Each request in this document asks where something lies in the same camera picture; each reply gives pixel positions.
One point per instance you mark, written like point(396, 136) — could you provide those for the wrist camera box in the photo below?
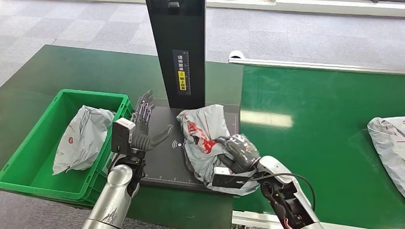
point(227, 180)
point(121, 136)

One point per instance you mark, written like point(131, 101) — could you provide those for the grey package large red print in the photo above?
point(202, 126)

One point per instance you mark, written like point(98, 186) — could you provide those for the green conveyor belt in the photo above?
point(316, 142)

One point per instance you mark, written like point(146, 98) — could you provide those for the black yellow label sticker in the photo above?
point(182, 80)

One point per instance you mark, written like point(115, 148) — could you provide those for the green plastic crate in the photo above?
point(31, 164)

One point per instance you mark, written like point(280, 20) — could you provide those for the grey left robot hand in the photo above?
point(140, 139)

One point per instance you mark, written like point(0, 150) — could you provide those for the grey package small red logo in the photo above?
point(82, 139)

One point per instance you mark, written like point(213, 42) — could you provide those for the white low ledge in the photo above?
point(316, 6)

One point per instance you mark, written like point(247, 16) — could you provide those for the aluminium conveyor side rail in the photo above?
point(316, 65)

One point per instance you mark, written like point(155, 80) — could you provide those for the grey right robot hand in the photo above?
point(240, 155)

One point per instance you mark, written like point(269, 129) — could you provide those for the grey package red stripe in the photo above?
point(389, 142)

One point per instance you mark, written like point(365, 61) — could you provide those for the aluminium conveyor frame rail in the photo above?
point(250, 219)

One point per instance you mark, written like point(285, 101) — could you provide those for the black inbound scanner machine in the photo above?
point(164, 164)

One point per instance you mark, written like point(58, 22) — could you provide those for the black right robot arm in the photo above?
point(275, 167)

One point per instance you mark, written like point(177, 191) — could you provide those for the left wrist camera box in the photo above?
point(121, 136)

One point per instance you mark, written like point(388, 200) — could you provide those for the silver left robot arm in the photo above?
point(114, 192)

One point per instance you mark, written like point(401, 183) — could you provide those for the white conveyor roller cap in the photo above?
point(236, 55)

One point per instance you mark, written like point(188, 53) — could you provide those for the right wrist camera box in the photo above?
point(227, 180)

